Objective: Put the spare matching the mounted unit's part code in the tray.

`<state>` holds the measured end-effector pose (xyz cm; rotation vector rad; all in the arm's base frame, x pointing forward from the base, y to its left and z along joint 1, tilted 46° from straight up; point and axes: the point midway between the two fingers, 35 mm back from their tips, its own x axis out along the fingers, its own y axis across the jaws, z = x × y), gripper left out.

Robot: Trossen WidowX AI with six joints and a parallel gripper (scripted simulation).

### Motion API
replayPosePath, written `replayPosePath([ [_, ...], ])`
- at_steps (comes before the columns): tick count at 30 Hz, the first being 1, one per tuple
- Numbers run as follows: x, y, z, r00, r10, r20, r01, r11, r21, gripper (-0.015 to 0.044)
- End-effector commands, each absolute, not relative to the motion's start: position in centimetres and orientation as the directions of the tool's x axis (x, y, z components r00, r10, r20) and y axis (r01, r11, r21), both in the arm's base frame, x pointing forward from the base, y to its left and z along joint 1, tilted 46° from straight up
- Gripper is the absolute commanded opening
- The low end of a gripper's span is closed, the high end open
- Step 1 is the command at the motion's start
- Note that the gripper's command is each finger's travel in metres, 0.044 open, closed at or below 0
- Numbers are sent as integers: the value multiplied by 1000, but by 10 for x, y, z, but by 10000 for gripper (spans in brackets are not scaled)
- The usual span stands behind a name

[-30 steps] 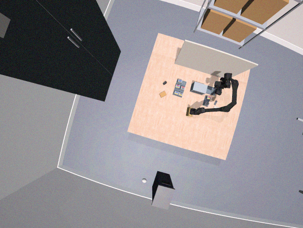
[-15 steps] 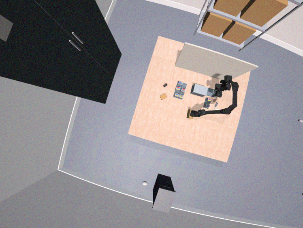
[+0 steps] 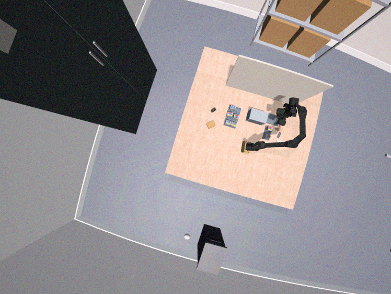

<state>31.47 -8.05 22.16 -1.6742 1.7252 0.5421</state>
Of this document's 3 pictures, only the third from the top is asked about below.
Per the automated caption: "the tan rectangular block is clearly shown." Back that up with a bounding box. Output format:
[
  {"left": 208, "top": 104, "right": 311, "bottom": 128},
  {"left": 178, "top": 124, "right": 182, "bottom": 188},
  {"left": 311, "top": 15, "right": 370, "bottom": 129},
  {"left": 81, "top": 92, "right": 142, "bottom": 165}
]
[{"left": 206, "top": 121, "right": 215, "bottom": 129}]

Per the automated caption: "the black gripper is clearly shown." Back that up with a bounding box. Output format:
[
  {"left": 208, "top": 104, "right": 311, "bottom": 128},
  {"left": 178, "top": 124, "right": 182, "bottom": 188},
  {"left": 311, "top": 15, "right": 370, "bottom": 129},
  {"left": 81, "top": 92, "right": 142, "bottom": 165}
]
[{"left": 278, "top": 103, "right": 291, "bottom": 126}]

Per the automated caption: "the beige flat panel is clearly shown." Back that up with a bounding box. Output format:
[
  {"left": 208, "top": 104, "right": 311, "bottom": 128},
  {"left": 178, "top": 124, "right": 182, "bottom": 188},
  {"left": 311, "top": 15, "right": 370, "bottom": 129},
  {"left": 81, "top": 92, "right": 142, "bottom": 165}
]
[{"left": 226, "top": 55, "right": 333, "bottom": 104}]

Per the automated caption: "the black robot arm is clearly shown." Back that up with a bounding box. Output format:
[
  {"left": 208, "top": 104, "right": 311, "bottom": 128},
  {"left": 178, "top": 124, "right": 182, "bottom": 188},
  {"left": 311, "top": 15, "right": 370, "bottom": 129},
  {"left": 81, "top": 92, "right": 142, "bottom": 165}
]
[{"left": 246, "top": 97, "right": 307, "bottom": 151}]

